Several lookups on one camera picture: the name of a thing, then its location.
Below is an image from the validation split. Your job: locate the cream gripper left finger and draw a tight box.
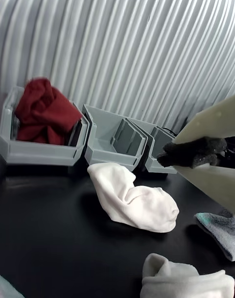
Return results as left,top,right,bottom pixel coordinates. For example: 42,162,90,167
160,95,235,155

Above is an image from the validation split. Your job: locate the cream gripper right finger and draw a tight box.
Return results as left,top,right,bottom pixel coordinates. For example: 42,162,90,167
156,154,235,213

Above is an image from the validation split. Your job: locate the grey and teal sock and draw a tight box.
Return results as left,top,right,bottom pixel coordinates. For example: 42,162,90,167
194,208,235,262

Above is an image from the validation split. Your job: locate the white folded sock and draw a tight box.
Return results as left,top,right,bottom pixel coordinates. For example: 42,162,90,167
140,253,235,298

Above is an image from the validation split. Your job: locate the grey plastic storage bin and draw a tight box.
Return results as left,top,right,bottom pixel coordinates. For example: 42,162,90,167
0,86,90,167
127,117,179,175
82,104,149,172

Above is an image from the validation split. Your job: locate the pale grey cloth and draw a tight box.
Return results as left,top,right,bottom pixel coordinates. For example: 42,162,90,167
0,275,25,298

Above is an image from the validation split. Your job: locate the black cable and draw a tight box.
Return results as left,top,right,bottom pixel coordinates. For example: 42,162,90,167
162,127,179,136

